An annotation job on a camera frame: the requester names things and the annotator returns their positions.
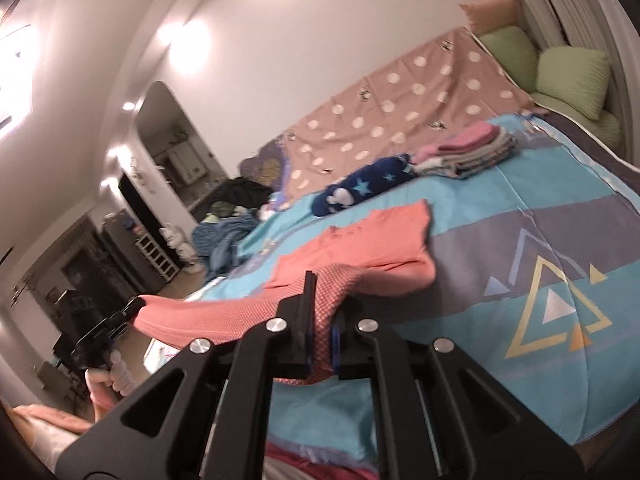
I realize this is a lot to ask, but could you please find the coral knit sweater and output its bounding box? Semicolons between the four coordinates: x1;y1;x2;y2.
134;200;436;385

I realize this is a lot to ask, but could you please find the orange sleeve forearm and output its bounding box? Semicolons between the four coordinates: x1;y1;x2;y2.
8;401;101;470

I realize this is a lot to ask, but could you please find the black clothes pile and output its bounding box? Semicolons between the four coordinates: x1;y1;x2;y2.
208;177;273;218

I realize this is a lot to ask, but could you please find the left hand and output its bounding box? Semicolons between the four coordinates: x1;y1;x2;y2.
85;350;137;410

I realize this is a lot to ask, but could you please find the black chair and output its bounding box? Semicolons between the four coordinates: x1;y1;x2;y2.
53;289;105;356

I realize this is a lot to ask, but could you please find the white lattice shelf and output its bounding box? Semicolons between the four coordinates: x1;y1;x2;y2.
136;234;179;283

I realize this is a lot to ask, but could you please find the white plush toy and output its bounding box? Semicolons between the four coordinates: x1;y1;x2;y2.
160;224;198;266

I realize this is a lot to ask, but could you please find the teal knit blanket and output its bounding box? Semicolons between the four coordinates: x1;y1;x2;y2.
191;210;259;282

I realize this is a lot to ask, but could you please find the blue grey geometric bedspread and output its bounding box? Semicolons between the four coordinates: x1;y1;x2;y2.
198;115;639;447

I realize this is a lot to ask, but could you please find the floral folded garment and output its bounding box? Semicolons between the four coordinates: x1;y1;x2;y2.
419;136;518;180

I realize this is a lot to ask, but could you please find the navy star fleece roll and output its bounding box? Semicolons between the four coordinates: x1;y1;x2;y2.
311;153;416;217

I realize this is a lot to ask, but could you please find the white folded garment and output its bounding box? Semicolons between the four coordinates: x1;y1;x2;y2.
412;133;516;174

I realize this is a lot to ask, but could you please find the dark floral pillow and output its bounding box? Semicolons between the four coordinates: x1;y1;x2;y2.
239;136;286;191

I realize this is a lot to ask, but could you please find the pink folded garment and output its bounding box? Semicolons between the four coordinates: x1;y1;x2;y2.
411;122;500;164

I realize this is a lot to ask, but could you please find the green pillow front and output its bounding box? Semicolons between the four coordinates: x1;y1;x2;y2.
536;47;611;122

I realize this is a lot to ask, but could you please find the green pillow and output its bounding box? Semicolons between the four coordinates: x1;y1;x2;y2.
480;26;539;92
536;47;611;122

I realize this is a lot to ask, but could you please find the green pillow back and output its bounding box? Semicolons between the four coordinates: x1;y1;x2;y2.
480;26;539;92

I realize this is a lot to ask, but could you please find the tan pillow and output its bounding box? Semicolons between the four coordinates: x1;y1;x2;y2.
459;0;521;36

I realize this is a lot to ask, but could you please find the grey curtain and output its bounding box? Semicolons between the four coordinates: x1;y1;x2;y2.
549;0;639;164

